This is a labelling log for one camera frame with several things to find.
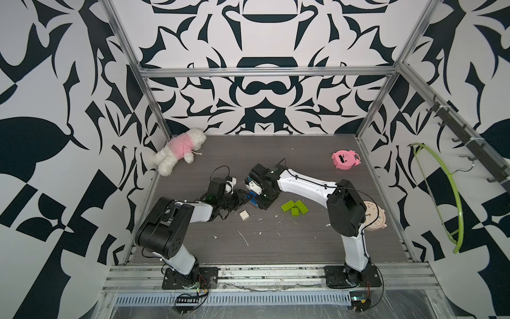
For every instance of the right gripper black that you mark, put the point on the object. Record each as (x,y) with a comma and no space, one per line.
(261,203)

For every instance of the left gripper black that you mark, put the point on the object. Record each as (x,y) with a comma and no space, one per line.
(240,199)

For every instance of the dark blue lego brick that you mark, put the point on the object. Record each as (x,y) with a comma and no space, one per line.
(251,197)

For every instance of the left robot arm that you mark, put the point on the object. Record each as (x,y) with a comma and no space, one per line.
(162,233)

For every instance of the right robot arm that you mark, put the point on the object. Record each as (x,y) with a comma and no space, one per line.
(346,209)

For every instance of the white lego brick left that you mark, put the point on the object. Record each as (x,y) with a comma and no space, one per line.
(244,215)

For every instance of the green L-shaped lego brick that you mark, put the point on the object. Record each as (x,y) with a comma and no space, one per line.
(295,208)

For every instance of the white plush toy pink shirt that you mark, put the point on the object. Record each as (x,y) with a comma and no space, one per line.
(182,147)

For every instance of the pink alarm clock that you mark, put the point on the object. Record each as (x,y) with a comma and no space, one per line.
(345,159)

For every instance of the beige round clock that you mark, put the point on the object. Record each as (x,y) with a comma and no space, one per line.
(375,218)

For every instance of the green hoop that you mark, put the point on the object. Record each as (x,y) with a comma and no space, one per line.
(443,190)

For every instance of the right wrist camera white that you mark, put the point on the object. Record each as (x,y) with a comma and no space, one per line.
(253,186)

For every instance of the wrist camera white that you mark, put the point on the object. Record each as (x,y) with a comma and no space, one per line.
(253,186)
(230,184)

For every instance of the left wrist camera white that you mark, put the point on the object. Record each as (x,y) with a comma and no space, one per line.
(230,184)

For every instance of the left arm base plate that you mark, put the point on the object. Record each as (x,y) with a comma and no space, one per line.
(199,277)

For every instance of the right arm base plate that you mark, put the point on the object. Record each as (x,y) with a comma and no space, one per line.
(344,277)

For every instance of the aluminium front rail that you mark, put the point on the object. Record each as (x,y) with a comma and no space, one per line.
(285,277)

